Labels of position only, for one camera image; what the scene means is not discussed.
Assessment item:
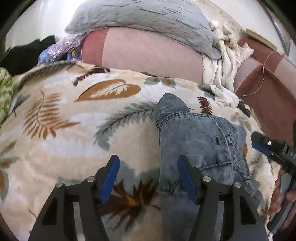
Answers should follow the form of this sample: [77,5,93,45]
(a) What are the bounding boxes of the blue grey denim pants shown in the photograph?
[154,93,263,240]

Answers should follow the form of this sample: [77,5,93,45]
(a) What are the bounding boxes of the right hand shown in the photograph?
[268,179,295,216]

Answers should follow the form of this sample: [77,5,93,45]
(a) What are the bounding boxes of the small black object on bed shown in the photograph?
[237,100,251,118]

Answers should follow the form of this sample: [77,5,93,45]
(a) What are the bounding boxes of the pink and maroon bedsheet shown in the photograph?
[82,28,295,142]

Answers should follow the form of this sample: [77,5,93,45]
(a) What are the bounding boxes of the cream leaf print blanket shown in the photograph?
[0,59,283,241]

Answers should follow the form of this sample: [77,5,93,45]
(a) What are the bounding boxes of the white floral crumpled cloth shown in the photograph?
[202,22,254,108]

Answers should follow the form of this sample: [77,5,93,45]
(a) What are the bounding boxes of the book on bed edge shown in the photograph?
[245,29,278,52]

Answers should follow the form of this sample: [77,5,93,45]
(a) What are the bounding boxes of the green white patterned cloth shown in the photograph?
[0,67,13,124]

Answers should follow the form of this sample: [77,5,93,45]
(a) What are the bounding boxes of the grey quilted pillow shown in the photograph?
[65,0,221,60]

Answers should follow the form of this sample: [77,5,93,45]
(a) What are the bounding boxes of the black garment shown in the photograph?
[1,35,56,76]

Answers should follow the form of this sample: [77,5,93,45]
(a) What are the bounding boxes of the purple plastic bag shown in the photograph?
[37,33,86,65]

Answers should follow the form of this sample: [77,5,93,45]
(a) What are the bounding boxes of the thin beige cord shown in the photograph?
[242,51,285,98]

